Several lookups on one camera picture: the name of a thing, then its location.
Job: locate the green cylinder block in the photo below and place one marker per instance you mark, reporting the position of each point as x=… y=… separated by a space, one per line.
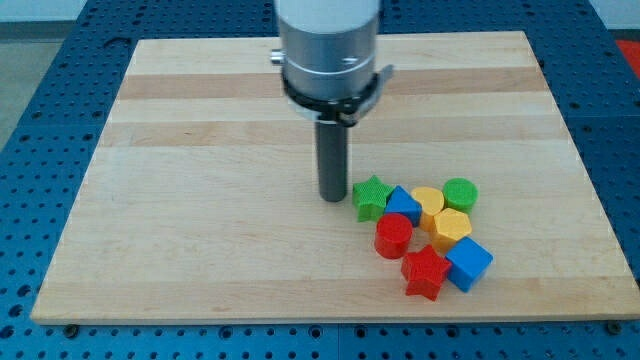
x=460 y=194

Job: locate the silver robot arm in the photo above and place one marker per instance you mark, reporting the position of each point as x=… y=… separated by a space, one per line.
x=328 y=58

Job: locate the yellow hexagon block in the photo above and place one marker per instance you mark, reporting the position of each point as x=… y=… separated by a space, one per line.
x=449 y=226

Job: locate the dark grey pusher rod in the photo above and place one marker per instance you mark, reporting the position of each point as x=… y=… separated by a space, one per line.
x=331 y=154

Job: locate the green star block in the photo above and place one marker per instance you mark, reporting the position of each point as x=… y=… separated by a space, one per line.
x=370 y=198

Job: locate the blue triangle block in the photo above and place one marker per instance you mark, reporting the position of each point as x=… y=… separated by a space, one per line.
x=400 y=201

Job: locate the red cylinder block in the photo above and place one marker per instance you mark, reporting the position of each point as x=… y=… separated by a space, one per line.
x=393 y=234

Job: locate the yellow cylinder block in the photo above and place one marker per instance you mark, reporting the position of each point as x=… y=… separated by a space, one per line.
x=432 y=202

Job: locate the wooden board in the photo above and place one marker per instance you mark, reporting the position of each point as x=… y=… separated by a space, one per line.
x=200 y=204

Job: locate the red star block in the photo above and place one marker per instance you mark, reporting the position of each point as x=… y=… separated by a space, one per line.
x=425 y=272

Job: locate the blue cube block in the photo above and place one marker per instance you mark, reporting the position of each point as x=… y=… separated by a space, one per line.
x=469 y=262

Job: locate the blue perforated table frame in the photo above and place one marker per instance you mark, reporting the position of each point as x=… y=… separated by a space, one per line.
x=44 y=160

